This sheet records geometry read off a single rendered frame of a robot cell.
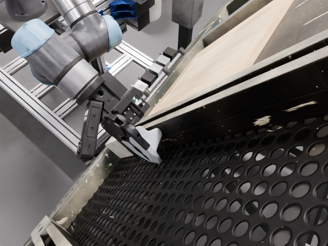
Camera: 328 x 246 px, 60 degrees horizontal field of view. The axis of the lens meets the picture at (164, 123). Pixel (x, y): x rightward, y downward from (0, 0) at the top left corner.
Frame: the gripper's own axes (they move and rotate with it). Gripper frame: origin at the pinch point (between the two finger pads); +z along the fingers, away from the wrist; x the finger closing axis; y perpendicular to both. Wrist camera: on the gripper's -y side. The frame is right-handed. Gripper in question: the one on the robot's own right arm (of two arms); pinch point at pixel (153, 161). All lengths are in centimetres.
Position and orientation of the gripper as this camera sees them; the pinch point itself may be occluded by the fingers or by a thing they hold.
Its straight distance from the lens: 60.4
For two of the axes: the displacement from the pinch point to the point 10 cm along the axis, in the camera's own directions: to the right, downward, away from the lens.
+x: -4.6, 1.8, 8.7
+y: 5.4, -7.2, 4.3
